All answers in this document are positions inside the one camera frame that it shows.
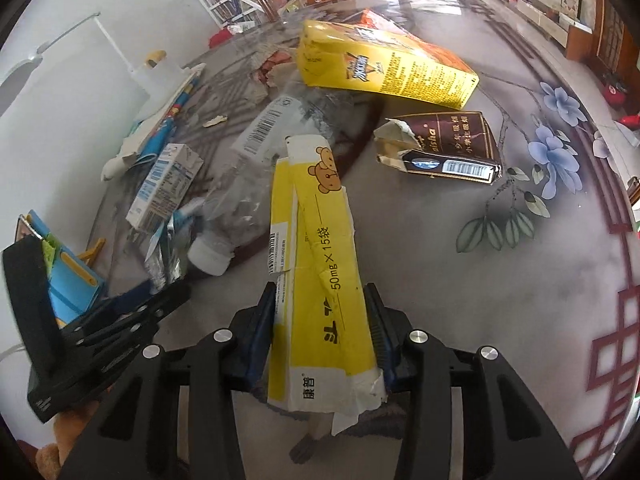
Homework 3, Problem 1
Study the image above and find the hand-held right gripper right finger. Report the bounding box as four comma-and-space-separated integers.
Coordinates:
364, 282, 583, 480

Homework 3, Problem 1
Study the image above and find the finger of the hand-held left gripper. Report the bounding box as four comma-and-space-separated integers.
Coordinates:
60, 280, 192, 333
75, 307, 163, 366

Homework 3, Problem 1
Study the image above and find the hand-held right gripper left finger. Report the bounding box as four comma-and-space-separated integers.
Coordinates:
57, 282, 278, 480

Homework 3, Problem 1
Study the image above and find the silver foil wrapper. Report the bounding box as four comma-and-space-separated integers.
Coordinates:
145, 210, 203, 293

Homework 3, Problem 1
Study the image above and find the yellow bear print box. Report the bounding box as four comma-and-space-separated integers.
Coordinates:
267, 135, 388, 436

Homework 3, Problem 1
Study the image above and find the small white blue carton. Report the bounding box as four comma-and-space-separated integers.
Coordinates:
125, 143, 205, 231

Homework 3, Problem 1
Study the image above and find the clear plastic bottle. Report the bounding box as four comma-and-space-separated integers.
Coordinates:
187, 92, 341, 276

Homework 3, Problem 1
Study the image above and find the dark brown cigarette box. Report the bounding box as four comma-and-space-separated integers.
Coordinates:
374, 111, 503, 186

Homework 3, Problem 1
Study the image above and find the newspaper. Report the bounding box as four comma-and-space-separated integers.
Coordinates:
248, 47, 301, 98

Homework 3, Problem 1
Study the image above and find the yellow drink carton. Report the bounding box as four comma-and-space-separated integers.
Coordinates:
297, 19, 480, 109

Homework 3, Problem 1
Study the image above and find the orange snack bag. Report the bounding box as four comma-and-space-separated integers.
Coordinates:
357, 8, 416, 41

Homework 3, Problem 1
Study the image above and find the blue pen holder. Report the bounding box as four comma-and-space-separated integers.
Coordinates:
25, 210, 108, 328

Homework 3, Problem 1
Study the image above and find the yellow plastic clip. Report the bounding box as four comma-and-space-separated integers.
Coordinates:
82, 240, 107, 266

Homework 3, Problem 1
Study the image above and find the stack of picture books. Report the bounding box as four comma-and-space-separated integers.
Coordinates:
100, 62, 207, 183

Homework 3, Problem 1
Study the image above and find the white desk lamp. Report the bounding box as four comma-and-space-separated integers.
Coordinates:
0, 15, 193, 118

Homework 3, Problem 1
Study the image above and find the white book rack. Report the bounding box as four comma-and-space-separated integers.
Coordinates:
194, 0, 261, 28

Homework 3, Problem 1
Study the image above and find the red bucket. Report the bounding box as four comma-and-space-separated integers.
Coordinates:
602, 72, 628, 106

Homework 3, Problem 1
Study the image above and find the wooden television cabinet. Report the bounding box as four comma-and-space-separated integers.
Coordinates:
482, 0, 596, 63

